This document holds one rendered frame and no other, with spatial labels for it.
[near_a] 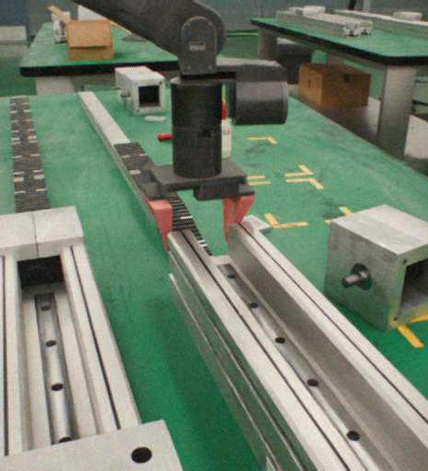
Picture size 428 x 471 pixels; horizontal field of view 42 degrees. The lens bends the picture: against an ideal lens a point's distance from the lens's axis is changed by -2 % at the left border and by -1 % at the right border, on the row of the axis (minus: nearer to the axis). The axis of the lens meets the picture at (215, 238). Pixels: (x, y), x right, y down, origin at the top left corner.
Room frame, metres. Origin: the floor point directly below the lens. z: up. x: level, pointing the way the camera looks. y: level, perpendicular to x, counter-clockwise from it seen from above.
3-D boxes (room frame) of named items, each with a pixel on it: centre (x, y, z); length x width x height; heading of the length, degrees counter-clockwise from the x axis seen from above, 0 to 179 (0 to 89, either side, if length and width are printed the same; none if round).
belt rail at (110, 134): (1.22, 0.23, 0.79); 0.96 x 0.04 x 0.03; 19
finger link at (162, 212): (0.62, 0.04, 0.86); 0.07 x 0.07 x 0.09; 19
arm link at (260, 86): (0.63, -0.02, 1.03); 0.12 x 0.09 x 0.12; 97
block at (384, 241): (0.55, -0.18, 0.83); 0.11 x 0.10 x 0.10; 122
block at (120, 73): (1.66, 0.25, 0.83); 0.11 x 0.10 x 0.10; 110
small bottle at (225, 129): (1.12, -0.01, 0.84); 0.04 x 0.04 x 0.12
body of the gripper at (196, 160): (0.62, 0.02, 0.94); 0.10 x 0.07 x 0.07; 109
